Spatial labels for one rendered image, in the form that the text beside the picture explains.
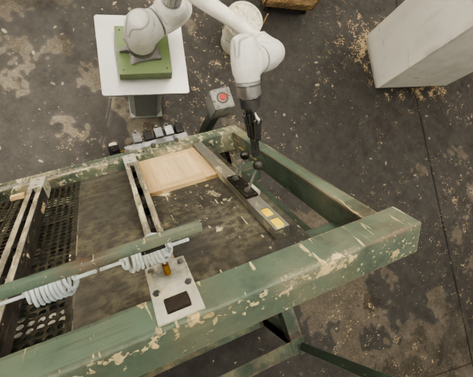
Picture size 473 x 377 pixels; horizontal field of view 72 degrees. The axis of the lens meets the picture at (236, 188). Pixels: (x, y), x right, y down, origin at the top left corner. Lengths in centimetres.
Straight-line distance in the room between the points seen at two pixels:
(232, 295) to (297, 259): 18
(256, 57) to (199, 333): 87
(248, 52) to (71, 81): 201
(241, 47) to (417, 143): 288
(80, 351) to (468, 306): 373
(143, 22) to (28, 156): 145
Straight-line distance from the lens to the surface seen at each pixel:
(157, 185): 147
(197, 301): 74
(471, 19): 302
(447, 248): 390
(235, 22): 135
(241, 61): 117
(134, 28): 187
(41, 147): 284
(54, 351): 80
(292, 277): 77
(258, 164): 117
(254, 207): 113
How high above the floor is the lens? 264
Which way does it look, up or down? 73 degrees down
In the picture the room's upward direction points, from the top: 61 degrees clockwise
